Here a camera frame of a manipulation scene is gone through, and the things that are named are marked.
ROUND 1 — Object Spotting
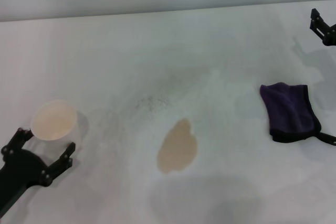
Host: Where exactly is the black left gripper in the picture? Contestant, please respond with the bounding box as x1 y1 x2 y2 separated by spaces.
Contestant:
0 127 77 209

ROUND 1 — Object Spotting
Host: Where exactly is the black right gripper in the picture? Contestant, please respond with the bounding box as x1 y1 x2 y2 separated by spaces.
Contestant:
309 8 336 47

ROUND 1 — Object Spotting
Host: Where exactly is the white paper cup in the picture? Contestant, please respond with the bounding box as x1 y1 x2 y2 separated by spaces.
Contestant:
29 99 89 146

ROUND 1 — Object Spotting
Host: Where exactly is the purple rag with black trim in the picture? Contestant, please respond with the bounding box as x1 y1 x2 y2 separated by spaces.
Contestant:
259 82 336 146

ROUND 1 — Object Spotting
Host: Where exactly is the brown water stain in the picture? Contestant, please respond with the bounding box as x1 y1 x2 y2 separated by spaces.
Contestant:
156 118 198 175

